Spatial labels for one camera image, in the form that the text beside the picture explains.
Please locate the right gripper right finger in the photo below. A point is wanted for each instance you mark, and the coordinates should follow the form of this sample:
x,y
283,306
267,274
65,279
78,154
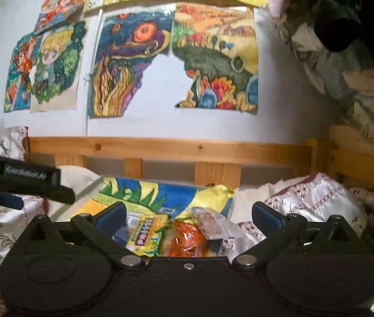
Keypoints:
x,y
280,231

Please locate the blond child drawing poster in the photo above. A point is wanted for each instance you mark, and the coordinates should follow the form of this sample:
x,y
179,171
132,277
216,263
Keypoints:
x,y
56,77

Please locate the purple wavy drawing poster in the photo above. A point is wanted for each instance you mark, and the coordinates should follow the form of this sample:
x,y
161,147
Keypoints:
x,y
127,44

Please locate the wooden bed headboard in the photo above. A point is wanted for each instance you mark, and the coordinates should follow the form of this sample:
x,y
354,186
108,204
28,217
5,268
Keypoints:
x,y
345,156

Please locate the clear pastry bar package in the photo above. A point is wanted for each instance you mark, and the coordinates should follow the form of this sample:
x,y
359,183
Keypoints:
x,y
213,225

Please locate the floral curtain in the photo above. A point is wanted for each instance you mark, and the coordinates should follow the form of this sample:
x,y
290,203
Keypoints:
x,y
334,41

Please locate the grey tray with colourful drawing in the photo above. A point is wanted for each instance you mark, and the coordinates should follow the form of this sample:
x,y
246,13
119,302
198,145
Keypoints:
x,y
147,198

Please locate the orange red snack bag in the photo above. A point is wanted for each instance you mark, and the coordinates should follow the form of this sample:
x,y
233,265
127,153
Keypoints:
x,y
189,242

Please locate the landscape flowers drawing poster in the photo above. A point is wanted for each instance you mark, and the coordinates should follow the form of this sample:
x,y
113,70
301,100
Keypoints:
x,y
219,49

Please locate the girl drawing blue poster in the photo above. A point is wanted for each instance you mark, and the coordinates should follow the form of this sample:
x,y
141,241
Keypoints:
x,y
24,58

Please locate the cream pillow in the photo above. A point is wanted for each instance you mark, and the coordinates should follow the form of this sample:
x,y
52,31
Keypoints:
x,y
84,183

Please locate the yellow green cracker packet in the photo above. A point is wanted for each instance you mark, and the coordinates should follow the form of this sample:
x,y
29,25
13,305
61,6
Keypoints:
x,y
145,234

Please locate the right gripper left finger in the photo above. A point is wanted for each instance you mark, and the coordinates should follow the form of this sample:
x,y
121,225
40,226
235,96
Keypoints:
x,y
99,229

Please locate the floral satin bedspread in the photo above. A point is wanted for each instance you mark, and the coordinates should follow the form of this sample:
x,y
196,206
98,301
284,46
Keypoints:
x,y
316,197

